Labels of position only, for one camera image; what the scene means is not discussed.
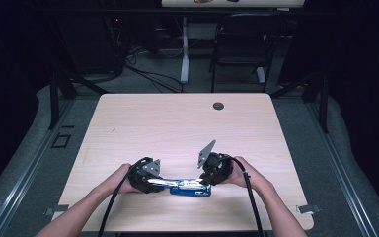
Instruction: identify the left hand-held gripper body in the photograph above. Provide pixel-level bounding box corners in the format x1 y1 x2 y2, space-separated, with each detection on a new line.
127 156 166 195

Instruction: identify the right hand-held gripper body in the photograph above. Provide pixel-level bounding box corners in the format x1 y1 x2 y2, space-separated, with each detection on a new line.
196 139 235 187

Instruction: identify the blue stapler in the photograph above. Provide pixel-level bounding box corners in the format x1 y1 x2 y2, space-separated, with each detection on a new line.
147 177 212 198

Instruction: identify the person's left hand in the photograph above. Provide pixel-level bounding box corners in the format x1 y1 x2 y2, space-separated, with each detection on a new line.
109 163 142 196

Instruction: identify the person's right hand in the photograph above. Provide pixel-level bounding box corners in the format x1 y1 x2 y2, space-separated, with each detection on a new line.
225 155 272 195

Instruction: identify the black metal stand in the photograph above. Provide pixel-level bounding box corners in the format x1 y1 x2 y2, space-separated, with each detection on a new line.
269 73 330 134
48 70 111 130

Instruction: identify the black folding chair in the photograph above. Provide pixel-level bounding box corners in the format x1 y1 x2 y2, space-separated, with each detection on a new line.
209 13 289 94

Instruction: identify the black equipment cabinet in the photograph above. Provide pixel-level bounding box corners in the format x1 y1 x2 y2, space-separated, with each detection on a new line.
55 13 124 75

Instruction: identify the white desk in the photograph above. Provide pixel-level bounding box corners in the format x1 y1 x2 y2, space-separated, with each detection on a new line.
161 0 307 85

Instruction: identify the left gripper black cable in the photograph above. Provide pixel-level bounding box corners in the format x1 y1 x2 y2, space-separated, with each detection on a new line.
97 157 150 237

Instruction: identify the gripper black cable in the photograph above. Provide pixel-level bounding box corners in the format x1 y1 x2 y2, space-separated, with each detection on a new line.
216 153 265 237
97 157 150 237

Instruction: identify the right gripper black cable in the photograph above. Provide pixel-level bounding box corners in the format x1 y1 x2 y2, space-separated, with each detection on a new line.
216 153 265 237

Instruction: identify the grey metal bracket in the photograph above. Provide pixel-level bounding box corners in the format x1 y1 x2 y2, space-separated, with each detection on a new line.
43 204 70 216
295 203 323 215

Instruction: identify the black floor cable bundle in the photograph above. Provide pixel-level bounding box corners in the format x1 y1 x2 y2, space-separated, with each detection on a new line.
124 63 186 94

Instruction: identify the aluminium floor rail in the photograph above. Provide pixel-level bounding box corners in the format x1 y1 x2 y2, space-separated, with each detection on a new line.
305 102 379 237
0 98 77 237

